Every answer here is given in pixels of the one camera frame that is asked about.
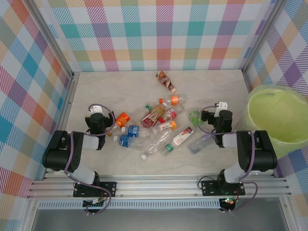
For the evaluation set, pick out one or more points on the brown chocolate drink bottle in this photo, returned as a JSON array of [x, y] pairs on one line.
[[164, 80]]

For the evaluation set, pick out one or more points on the aluminium frame post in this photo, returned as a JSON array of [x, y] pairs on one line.
[[261, 36], [53, 38]]

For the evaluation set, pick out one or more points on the grey metal panel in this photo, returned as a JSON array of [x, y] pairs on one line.
[[156, 220]]

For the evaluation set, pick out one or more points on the green translucent bin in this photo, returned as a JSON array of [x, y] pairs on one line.
[[276, 115]]

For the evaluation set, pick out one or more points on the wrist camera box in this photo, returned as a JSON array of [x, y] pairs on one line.
[[96, 109], [221, 106]]

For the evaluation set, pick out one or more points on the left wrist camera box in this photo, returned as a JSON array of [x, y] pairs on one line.
[[96, 109]]

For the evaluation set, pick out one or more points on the crushed bluish clear bottle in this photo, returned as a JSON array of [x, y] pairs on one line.
[[198, 145]]

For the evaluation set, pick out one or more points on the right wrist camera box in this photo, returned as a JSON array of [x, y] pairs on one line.
[[221, 106]]

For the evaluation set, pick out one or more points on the aluminium side rail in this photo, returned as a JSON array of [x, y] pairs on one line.
[[247, 80], [62, 120]]

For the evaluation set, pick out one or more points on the left circuit board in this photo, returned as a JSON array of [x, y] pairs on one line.
[[91, 205]]

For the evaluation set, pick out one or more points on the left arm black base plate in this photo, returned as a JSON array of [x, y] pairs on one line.
[[109, 188]]

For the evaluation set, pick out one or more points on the clear bottle white orange label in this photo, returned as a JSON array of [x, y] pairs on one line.
[[164, 126]]

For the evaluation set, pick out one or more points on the white red label bottle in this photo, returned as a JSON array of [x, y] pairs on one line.
[[180, 138]]

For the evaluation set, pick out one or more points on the crushed green bottle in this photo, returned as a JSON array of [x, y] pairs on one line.
[[193, 118]]

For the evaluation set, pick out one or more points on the red gold tea bottle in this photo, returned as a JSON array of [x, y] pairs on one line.
[[154, 115]]

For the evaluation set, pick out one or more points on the crushed clear bottle white cap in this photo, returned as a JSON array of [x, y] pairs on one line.
[[154, 146]]

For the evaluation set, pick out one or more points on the circuit board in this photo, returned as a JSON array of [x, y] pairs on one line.
[[91, 205], [228, 202]]

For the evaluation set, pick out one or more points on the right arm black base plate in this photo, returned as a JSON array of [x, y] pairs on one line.
[[209, 188]]

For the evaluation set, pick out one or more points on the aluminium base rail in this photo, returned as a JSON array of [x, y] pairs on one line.
[[156, 187]]

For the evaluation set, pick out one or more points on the clear bottle green cap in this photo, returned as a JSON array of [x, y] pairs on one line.
[[149, 106]]

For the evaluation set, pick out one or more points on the clear bottle red label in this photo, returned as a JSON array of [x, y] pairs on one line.
[[171, 113]]

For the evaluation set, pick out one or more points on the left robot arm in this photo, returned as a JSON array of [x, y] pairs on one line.
[[60, 149]]

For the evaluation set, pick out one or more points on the right circuit board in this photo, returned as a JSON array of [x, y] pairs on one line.
[[228, 202]]

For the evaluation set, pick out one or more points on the blue label water bottle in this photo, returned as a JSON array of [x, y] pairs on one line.
[[133, 130], [125, 141]]

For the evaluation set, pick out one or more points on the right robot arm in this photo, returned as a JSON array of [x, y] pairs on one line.
[[252, 149]]

